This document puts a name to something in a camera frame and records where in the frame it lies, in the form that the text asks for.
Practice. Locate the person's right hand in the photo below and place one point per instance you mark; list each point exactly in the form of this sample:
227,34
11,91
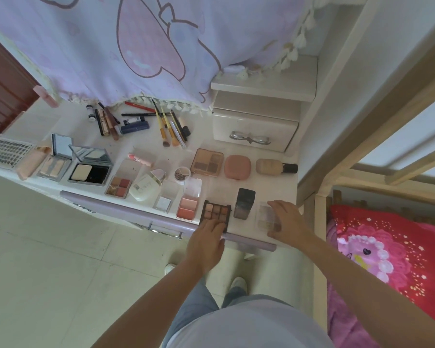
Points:
293,224

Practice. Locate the person's left hand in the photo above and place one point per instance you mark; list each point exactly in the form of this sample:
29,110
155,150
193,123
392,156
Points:
205,248

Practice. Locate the person's left thumb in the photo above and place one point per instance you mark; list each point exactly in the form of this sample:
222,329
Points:
223,241

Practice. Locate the person's right thumb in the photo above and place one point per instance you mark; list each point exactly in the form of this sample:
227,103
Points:
274,233

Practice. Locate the clear nude eyeshadow palette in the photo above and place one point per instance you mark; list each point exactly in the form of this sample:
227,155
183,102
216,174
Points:
265,215

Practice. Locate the dark brown eyeshadow palette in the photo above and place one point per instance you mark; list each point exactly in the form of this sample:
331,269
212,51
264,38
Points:
216,209

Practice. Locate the person's left forearm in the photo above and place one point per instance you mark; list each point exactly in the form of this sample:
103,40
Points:
148,311

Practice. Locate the person's right forearm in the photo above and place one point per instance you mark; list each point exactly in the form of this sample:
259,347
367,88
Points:
369,286

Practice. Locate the black square cosmetic bottle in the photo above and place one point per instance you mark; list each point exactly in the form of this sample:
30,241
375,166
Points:
244,202

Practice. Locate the person's right white shoe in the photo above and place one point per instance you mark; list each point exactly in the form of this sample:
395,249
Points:
238,284

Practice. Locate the person's white shoe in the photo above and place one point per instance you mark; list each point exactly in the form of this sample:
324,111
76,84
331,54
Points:
170,268
238,284

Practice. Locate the pink blush palette clear lid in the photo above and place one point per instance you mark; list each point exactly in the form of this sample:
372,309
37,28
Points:
187,204

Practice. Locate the person's left white shoe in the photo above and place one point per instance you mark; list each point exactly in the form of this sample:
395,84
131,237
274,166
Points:
170,268

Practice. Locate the person's blue jeans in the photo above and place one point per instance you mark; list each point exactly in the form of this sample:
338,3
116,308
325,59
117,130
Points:
199,302

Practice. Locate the beige foundation bottle black cap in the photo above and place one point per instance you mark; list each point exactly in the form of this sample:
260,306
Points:
272,166

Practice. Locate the small clear square highlighter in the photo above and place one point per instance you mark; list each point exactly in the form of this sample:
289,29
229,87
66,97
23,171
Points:
163,203

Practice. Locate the pink rounded compact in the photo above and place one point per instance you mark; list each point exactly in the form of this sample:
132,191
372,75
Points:
237,166

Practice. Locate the small round cosmetic pot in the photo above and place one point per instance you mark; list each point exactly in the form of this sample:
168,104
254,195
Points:
182,174

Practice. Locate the translucent brown eyeshadow palette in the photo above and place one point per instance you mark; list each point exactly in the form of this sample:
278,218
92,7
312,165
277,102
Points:
207,162

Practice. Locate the person's white shirt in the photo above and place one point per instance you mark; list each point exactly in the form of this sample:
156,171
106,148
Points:
250,329

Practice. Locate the white cushion compact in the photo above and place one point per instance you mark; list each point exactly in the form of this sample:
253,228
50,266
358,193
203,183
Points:
145,186

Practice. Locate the silver white cosmetic pen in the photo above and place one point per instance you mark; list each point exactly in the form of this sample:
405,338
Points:
177,134

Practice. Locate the pink lipstick tube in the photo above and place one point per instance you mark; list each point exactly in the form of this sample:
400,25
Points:
140,159

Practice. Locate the white small drawer cabinet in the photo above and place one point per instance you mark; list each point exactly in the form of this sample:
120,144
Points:
255,119

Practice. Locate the red four-colour blush palette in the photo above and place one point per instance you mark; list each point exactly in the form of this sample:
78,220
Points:
119,184

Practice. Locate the beige concealer tube black cap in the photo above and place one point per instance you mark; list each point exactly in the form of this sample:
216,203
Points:
184,127

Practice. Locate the red pink cartoon blanket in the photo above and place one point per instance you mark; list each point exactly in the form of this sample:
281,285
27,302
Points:
395,257

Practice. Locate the navy blue cosmetic tube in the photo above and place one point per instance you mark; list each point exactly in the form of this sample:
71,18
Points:
134,127

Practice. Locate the silver powder compact with mirror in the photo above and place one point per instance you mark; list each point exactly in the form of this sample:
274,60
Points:
89,170

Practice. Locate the black eyeliner pencil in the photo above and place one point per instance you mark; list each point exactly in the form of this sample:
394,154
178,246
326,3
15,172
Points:
137,114

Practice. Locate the red cosmetic pencil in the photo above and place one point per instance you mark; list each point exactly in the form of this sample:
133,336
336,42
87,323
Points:
139,106

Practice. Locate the rose brown cosmetic tube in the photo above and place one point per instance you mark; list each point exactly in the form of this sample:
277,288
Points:
112,127

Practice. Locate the gold cosmetic tube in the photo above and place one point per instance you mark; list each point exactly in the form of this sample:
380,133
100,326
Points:
104,121

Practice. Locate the small white bottle black cap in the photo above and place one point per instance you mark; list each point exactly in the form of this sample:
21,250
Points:
91,114

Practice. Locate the silver contour compact with mirror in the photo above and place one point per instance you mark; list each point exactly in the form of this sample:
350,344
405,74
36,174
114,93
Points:
54,163

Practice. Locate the pink soft case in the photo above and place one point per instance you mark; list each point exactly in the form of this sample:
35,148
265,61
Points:
32,163

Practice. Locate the lavender cartoon print curtain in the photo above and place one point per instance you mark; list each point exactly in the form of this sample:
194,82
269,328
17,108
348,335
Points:
130,43

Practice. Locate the false eyelash tray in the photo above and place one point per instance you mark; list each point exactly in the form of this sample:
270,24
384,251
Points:
7,152

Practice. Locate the dark brown wooden door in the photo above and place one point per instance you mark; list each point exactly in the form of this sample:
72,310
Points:
5,83

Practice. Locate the light wooden bed frame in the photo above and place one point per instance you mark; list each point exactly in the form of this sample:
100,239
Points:
395,105

